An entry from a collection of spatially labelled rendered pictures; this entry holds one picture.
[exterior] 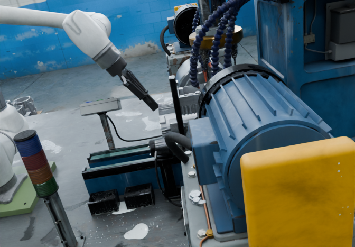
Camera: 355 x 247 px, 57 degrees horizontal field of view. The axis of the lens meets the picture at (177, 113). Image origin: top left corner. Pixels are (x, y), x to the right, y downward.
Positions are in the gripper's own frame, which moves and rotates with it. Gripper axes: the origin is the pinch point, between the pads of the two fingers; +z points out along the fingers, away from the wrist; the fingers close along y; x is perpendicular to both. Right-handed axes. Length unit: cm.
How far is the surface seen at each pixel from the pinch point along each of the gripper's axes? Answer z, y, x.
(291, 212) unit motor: -4, -86, -27
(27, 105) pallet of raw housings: -21, 207, 158
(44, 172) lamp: -14.5, -38.1, 25.2
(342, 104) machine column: 34, -23, -52
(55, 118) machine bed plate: -8, 79, 76
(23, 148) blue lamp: -23, -39, 23
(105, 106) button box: -6.3, 17.1, 20.6
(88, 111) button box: -9.5, 16.7, 27.9
